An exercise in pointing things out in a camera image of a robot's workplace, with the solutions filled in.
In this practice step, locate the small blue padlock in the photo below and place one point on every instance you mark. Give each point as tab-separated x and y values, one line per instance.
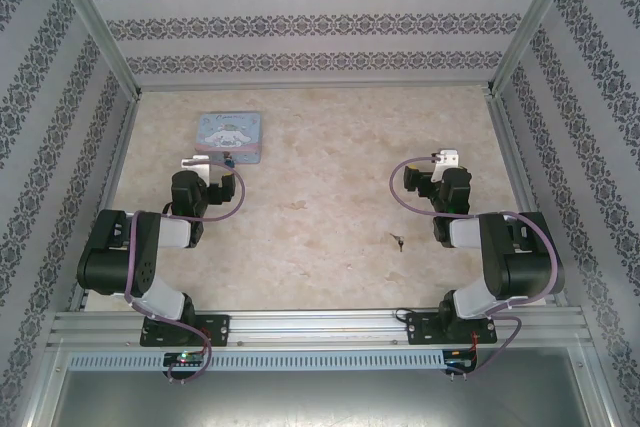
230	163

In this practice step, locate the cartoon bunny tin box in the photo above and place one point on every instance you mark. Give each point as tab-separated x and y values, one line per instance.
229	136

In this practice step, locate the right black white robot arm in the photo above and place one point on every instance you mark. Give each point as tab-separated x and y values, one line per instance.
520	267

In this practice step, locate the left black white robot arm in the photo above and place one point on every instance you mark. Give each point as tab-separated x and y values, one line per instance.
110	257

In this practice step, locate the left small circuit board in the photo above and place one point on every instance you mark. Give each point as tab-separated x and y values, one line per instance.
184	358

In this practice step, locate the small circuit board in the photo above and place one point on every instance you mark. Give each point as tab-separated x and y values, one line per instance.
460	361
184	358

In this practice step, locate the right small circuit board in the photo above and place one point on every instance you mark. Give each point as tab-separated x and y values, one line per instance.
460	361

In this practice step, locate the grey metal panel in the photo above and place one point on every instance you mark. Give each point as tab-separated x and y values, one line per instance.
320	402

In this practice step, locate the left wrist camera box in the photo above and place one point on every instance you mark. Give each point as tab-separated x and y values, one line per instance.
197	163

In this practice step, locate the right aluminium side rail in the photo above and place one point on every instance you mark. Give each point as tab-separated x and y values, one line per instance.
522	187

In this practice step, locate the aluminium side rail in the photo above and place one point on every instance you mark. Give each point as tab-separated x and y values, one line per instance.
522	187
109	197

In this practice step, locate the left aluminium side rail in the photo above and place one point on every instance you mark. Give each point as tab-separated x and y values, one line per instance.
109	197

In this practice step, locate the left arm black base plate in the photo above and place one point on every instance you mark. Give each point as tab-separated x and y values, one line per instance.
215	329

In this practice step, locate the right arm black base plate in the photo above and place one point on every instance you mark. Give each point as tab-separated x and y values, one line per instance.
422	329

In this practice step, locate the aluminium mounting rail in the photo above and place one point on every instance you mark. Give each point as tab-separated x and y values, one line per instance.
320	329

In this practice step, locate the left aluminium frame post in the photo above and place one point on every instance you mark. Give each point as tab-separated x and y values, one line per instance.
95	22

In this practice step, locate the aluminium frame post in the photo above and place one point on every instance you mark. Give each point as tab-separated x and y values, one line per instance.
535	17
95	22

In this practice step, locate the right aluminium frame post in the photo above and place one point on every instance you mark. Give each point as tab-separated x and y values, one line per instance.
535	17

